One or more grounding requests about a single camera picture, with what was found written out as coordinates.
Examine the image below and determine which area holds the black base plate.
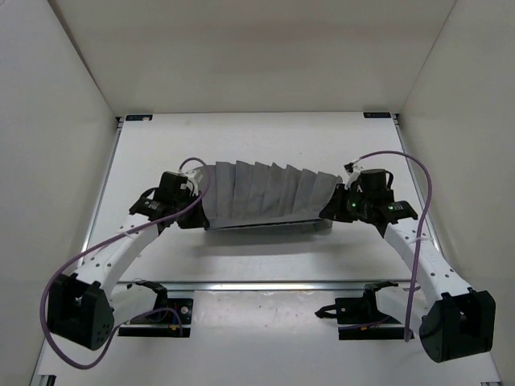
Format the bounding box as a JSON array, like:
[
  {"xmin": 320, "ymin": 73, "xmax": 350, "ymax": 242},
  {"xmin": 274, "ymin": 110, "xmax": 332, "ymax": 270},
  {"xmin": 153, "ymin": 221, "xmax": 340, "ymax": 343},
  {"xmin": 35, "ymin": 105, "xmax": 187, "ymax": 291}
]
[
  {"xmin": 117, "ymin": 292, "xmax": 194, "ymax": 339},
  {"xmin": 315, "ymin": 286, "xmax": 404, "ymax": 341}
]

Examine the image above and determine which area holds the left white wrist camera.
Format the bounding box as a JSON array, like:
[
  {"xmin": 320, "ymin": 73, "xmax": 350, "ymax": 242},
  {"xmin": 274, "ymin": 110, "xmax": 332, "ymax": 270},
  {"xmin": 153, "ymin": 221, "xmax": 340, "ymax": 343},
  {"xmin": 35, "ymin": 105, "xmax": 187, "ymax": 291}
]
[{"xmin": 183, "ymin": 169, "xmax": 203, "ymax": 195}]

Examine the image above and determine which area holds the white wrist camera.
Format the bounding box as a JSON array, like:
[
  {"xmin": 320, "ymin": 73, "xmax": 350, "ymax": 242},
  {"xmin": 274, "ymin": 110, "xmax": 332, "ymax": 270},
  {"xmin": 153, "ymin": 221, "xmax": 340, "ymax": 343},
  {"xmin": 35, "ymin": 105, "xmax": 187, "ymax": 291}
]
[
  {"xmin": 183, "ymin": 169, "xmax": 203, "ymax": 195},
  {"xmin": 344, "ymin": 159, "xmax": 363, "ymax": 190}
]

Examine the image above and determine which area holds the left blue label sticker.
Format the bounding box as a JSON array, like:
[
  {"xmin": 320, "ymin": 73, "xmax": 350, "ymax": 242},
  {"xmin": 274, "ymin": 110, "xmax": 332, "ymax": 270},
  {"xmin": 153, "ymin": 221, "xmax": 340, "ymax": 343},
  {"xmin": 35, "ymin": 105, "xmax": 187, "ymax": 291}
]
[{"xmin": 125, "ymin": 114, "xmax": 153, "ymax": 121}]

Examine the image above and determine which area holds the aluminium table rail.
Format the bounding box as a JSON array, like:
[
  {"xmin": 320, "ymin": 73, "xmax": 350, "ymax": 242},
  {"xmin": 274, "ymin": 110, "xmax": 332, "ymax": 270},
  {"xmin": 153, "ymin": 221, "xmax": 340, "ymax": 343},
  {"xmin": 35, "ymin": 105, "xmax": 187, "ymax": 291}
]
[{"xmin": 159, "ymin": 280, "xmax": 379, "ymax": 292}]

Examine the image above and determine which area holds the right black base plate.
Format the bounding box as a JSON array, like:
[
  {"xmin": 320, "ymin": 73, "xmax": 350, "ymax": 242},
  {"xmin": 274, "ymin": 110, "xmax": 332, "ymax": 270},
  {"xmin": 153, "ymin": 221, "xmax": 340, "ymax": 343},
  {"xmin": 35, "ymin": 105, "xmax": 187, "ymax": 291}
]
[{"xmin": 315, "ymin": 286, "xmax": 404, "ymax": 341}]

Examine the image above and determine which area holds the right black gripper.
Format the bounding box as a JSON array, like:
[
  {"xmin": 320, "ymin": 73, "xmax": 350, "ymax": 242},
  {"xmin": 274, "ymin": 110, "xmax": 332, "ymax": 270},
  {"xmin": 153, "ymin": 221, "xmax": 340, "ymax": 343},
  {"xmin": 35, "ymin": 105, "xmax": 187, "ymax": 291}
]
[{"xmin": 321, "ymin": 184, "xmax": 372, "ymax": 224}]

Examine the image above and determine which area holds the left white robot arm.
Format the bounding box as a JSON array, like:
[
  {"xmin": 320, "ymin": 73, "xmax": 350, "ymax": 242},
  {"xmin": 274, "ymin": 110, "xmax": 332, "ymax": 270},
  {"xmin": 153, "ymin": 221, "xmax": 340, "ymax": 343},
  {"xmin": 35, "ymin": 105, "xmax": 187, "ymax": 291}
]
[{"xmin": 42, "ymin": 167, "xmax": 211, "ymax": 351}]

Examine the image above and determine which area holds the right blue label sticker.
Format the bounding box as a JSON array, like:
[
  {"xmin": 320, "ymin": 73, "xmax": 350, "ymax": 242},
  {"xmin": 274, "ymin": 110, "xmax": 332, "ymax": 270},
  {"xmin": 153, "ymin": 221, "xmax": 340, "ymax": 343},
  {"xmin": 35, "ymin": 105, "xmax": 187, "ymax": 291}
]
[{"xmin": 363, "ymin": 112, "xmax": 391, "ymax": 119}]

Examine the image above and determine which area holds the blue label sticker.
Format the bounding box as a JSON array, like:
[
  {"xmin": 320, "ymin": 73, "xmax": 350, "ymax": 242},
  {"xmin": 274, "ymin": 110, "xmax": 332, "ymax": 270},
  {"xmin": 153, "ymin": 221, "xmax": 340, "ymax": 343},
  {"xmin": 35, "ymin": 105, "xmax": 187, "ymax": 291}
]
[
  {"xmin": 125, "ymin": 114, "xmax": 153, "ymax": 121},
  {"xmin": 363, "ymin": 112, "xmax": 391, "ymax": 119}
]

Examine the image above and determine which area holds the grey pleated skirt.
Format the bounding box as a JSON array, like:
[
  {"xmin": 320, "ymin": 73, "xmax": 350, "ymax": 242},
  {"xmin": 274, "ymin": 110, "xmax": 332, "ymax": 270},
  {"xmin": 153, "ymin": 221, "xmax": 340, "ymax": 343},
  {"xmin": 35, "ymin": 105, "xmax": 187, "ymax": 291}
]
[{"xmin": 196, "ymin": 161, "xmax": 342, "ymax": 230}]

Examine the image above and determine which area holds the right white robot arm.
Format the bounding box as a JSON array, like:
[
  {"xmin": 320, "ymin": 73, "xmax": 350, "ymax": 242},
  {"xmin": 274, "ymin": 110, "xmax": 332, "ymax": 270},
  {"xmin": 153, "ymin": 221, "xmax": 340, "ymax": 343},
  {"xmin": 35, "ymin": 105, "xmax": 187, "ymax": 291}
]
[{"xmin": 319, "ymin": 169, "xmax": 496, "ymax": 363}]

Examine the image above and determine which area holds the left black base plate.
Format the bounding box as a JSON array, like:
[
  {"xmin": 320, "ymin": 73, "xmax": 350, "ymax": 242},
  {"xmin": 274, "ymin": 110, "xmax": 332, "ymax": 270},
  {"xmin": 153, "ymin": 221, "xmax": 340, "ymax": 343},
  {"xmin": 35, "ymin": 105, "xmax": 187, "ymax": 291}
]
[{"xmin": 117, "ymin": 292, "xmax": 194, "ymax": 339}]

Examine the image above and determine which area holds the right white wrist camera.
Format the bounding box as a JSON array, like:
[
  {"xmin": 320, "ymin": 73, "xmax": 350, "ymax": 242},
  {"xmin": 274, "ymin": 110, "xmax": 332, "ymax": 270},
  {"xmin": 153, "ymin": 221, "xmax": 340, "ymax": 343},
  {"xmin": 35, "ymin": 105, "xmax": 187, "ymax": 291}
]
[{"xmin": 344, "ymin": 159, "xmax": 363, "ymax": 190}]

